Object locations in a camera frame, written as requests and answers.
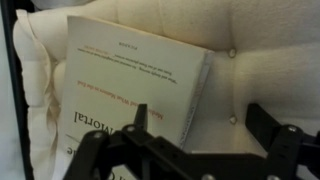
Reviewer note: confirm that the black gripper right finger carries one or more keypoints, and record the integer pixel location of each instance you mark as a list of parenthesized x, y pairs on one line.
[(287, 145)]

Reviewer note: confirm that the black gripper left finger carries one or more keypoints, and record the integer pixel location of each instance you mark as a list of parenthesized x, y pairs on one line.
[(146, 157)]

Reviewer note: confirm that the white Being Mortal book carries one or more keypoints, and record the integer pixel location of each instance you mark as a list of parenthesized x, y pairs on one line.
[(111, 69)]

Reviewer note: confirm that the cream tufted pillow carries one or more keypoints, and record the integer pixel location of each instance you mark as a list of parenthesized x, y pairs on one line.
[(266, 51)]

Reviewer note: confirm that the black bed frame edge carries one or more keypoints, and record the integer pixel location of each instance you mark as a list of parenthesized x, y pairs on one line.
[(9, 17)]

